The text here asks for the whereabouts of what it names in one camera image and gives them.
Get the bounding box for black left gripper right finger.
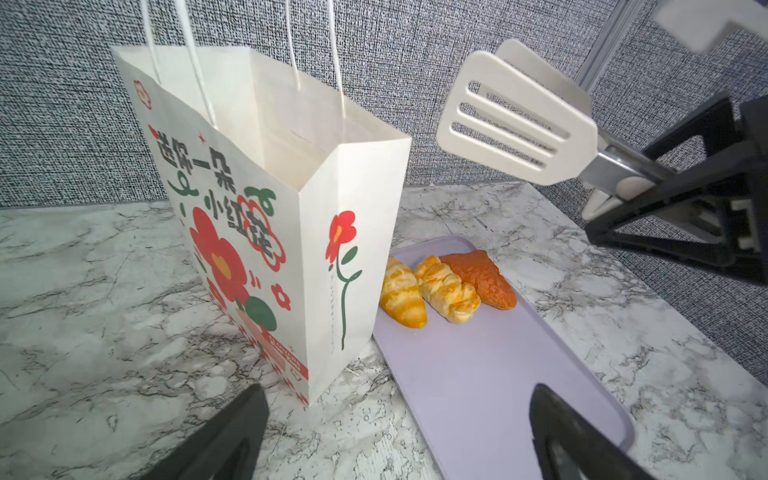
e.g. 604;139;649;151
529;383;652;480

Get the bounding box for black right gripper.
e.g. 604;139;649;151
586;92;767;282

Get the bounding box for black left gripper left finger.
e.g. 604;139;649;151
143;384;269;479

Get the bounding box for twisted golden bread roll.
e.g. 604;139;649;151
414;256;481;324

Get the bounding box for white slotted serving tongs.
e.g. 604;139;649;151
436;39;674;221

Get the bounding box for striped croissant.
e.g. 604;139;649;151
379;256;428;329

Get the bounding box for white paper bag red flower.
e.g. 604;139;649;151
113;1;411;405

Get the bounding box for lavender plastic tray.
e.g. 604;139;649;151
371;234;636;480

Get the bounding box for reddish brown croissant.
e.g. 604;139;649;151
440;250;517;310

